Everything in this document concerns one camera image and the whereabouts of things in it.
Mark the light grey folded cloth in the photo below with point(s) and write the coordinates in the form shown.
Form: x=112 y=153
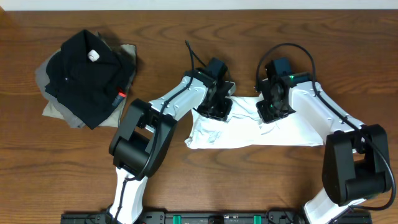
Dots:
x=53 y=108

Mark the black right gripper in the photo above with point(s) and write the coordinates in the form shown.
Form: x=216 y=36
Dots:
x=265 y=116

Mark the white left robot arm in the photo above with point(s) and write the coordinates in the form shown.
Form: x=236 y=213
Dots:
x=144 y=135

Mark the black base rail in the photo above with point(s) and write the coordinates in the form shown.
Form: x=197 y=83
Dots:
x=271 y=217

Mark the white collar label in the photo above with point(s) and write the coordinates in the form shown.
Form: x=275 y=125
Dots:
x=93 y=55

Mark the black folded shirt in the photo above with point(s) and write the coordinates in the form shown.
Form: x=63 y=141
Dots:
x=87 y=88

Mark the white robot print t-shirt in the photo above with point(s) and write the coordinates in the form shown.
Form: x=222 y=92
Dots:
x=244 y=127

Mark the red and grey tag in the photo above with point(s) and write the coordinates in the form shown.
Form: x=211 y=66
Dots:
x=120 y=97

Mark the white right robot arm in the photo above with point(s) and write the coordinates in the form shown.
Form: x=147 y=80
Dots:
x=356 y=159

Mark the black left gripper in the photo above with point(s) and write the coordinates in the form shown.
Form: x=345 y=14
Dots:
x=223 y=114

